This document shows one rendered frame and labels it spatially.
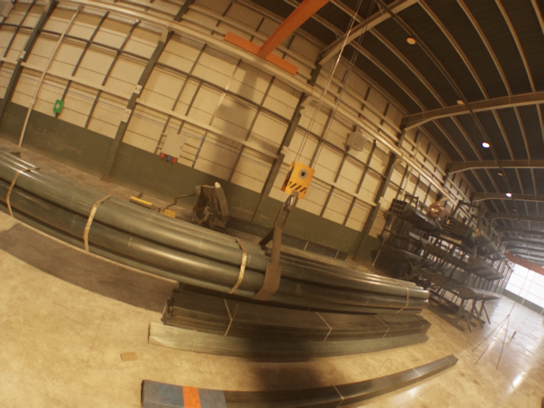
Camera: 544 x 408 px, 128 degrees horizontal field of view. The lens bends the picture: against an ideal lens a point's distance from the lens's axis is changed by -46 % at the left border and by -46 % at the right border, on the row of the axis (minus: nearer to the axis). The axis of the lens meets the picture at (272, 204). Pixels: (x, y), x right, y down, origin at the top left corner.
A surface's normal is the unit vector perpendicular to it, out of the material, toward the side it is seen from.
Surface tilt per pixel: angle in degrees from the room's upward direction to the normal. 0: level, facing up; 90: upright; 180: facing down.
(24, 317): 0
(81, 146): 90
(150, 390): 0
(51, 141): 90
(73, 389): 0
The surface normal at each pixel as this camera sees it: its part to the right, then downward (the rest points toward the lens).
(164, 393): 0.38, -0.92
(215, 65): 0.34, 0.22
